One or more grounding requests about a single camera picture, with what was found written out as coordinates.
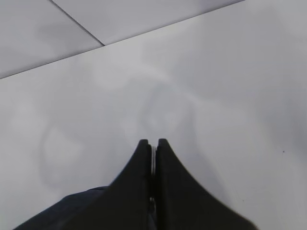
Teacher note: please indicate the navy blue lunch bag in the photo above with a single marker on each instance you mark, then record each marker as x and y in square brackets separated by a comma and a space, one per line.
[59, 215]

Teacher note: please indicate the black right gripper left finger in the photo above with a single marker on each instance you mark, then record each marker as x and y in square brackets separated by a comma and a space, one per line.
[124, 204]

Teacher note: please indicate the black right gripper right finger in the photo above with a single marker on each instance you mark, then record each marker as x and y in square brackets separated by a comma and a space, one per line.
[183, 204]

